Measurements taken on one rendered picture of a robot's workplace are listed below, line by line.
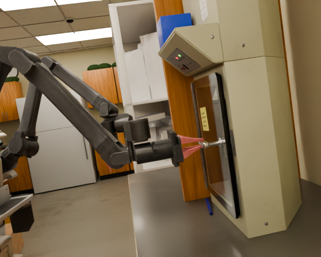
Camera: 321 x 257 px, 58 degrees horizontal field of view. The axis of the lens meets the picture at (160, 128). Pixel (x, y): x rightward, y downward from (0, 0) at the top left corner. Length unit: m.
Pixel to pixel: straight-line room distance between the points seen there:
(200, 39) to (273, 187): 0.43
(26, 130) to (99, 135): 0.61
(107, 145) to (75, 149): 4.90
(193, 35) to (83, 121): 0.37
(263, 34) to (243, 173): 0.36
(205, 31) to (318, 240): 0.59
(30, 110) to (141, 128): 0.71
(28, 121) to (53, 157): 4.42
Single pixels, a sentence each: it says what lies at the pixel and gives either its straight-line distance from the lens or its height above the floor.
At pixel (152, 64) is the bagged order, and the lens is 2.04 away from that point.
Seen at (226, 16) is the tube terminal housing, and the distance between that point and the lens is 0.80.
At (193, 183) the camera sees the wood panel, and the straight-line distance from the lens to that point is 1.16.
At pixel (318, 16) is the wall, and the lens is 1.19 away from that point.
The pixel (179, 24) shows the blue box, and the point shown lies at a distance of 0.98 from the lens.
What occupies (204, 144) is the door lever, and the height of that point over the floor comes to 1.20.
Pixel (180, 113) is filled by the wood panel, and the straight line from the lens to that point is 1.11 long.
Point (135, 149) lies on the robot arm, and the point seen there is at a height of 1.22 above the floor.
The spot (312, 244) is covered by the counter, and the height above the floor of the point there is 0.94.
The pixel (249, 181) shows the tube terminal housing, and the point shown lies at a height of 1.09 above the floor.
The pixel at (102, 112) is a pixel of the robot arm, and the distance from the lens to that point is 1.17.
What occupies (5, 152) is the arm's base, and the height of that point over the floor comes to 1.23.
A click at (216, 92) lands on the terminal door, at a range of 0.79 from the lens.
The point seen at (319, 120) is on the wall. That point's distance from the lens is 1.22.
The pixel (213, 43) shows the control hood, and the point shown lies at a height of 1.46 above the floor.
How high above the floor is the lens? 1.34
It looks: 5 degrees down
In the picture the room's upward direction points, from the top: 9 degrees counter-clockwise
